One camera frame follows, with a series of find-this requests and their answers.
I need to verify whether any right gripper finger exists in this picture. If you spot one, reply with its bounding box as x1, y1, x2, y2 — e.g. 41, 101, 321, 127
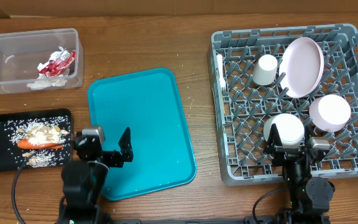
304, 125, 314, 147
264, 123, 283, 153

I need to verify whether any white bowl with rice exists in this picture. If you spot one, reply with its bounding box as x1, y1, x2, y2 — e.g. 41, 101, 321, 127
263, 113, 305, 148

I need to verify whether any pink bowl with nuts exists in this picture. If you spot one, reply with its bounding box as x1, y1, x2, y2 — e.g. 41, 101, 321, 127
309, 95, 351, 132

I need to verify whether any pile of rice and nuts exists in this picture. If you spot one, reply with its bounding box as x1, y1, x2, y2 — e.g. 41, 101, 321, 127
2, 115, 71, 168

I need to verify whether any orange carrot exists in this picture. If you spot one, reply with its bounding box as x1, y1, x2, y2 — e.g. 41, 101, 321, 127
17, 139, 63, 149

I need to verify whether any white paper cup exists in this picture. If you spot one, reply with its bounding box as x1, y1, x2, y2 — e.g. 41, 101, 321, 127
253, 54, 278, 86

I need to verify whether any white napkin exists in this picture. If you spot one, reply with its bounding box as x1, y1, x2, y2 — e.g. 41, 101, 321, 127
27, 47, 75, 90

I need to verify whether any red snack wrapper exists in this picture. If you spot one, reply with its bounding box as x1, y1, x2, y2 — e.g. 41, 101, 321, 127
39, 50, 76, 78

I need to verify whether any white plastic fork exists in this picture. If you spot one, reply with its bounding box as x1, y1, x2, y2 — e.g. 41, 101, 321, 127
216, 54, 227, 92

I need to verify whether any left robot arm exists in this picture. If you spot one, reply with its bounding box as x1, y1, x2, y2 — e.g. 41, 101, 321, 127
57, 126, 134, 224

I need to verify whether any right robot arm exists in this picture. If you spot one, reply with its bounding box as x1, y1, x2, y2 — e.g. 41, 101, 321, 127
264, 124, 335, 223

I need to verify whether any grey dishwasher rack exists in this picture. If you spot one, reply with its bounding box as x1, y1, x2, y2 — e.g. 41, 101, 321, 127
207, 24, 358, 186

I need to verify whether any black waste tray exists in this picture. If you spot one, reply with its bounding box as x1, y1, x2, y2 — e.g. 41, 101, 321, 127
0, 108, 73, 172

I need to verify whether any teal serving tray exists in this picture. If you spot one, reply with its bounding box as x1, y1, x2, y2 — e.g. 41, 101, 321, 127
88, 68, 197, 201

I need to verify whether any clear plastic bin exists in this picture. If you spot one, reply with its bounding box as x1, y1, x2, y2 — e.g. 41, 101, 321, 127
0, 28, 84, 94

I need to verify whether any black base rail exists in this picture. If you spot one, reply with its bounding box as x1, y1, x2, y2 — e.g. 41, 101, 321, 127
107, 215, 291, 224

